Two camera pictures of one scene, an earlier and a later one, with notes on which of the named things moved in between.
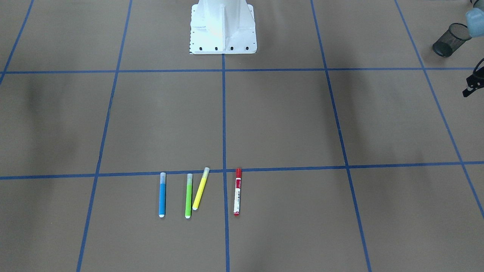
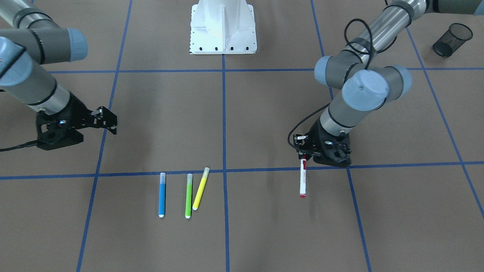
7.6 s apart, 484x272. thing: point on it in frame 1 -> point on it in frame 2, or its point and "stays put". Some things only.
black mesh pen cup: (452, 40) stays put
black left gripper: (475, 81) -> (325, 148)
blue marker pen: (162, 195) stays put
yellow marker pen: (200, 188) stays put
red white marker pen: (238, 174) -> (303, 163)
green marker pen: (188, 196) stays put
